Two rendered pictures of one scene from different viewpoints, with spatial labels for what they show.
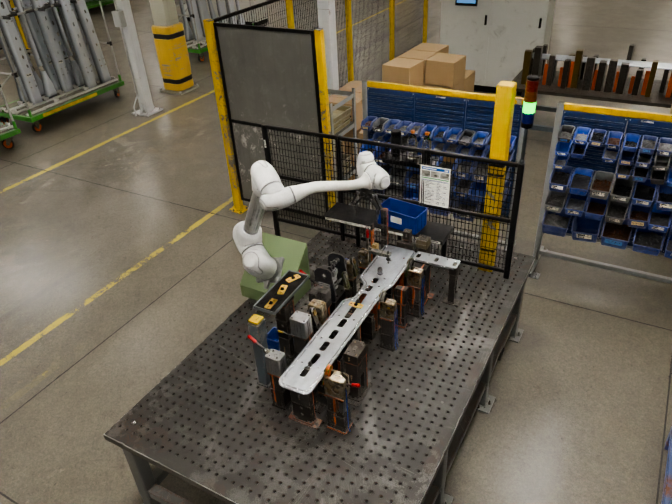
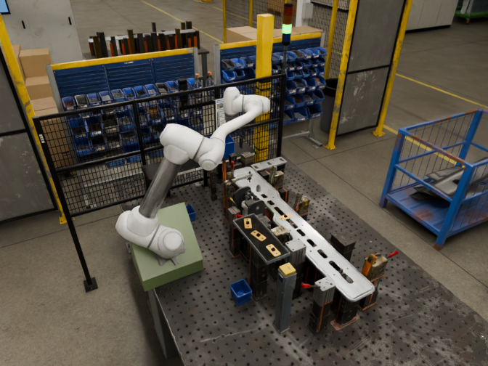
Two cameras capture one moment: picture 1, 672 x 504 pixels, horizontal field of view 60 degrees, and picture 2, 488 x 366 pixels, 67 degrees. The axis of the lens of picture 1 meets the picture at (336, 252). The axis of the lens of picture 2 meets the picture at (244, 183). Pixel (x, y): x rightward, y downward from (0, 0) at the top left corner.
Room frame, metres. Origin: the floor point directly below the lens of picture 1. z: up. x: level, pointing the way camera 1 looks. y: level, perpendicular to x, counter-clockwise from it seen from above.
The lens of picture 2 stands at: (1.87, 1.63, 2.51)
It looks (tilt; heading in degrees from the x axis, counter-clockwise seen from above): 34 degrees down; 301
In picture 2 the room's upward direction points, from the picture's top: straight up
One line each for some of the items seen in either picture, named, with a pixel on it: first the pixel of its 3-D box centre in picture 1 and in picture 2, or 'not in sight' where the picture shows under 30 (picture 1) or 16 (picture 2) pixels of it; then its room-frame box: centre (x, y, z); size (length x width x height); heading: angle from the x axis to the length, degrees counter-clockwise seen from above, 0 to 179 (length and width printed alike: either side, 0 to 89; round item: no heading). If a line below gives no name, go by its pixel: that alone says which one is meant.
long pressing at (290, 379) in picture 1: (355, 308); (287, 218); (2.58, -0.09, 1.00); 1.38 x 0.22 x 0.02; 150
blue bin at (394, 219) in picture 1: (402, 215); (213, 147); (3.43, -0.47, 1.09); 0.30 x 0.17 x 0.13; 52
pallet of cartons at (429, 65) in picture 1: (429, 96); (30, 88); (7.54, -1.38, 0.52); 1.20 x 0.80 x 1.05; 146
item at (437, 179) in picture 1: (435, 186); (226, 114); (3.44, -0.69, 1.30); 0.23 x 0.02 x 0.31; 60
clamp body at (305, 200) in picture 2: (388, 324); (300, 218); (2.57, -0.28, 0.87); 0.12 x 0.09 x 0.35; 60
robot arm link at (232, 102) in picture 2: (366, 165); (233, 100); (3.07, -0.21, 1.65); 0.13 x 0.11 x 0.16; 23
